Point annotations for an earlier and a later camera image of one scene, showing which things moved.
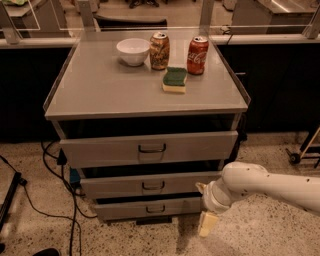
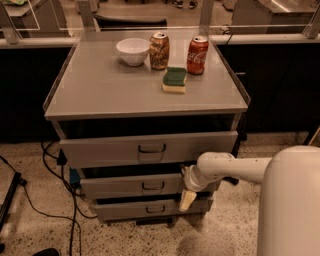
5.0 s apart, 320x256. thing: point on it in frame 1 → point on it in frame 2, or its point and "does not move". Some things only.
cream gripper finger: (202, 187) → (185, 170)
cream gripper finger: (206, 222) → (187, 199)
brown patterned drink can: (159, 49) does not move
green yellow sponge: (174, 80) does not move
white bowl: (133, 51) does not move
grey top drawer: (151, 148) does not move
